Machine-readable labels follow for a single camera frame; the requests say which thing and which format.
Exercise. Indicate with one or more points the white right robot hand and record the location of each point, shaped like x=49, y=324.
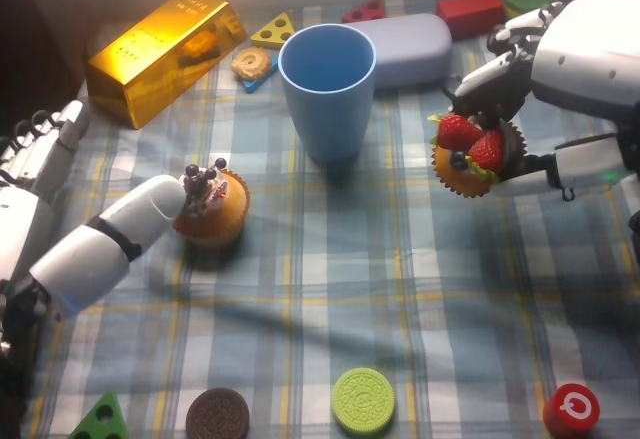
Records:
x=585, y=54

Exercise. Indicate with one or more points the red triangle block with holes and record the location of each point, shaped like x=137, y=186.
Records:
x=367, y=11

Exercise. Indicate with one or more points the blue plaid tablecloth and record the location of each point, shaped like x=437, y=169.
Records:
x=350, y=284

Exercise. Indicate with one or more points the yellow triangle block with holes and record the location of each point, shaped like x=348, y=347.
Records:
x=275, y=31

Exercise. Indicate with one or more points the green triangle block with holes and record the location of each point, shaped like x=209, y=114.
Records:
x=102, y=421

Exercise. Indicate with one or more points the brown chocolate sandwich cookie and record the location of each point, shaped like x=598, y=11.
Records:
x=218, y=415

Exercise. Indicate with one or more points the shiny gold bar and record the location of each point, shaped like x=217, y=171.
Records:
x=150, y=59

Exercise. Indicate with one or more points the green sandwich cookie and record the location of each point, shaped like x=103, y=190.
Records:
x=364, y=400

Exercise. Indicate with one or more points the red rectangular block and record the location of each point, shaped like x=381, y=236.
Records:
x=470, y=14

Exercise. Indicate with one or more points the blue plastic cup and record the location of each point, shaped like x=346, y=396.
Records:
x=325, y=114

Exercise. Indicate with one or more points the strawberry topped cupcake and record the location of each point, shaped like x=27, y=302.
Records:
x=460, y=174

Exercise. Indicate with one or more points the red cylinder with white mark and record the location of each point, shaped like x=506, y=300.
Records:
x=571, y=408

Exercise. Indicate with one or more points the lilac glasses case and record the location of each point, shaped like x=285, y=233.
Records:
x=415, y=49

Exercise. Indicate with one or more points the dark berry topped cupcake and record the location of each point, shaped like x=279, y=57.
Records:
x=220, y=219

